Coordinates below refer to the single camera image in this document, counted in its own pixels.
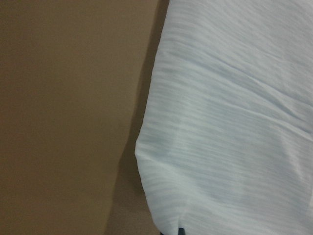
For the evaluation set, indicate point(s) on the light blue button-up shirt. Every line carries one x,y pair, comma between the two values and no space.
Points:
226,144

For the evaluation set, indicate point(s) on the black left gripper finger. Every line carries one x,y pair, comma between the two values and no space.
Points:
181,231

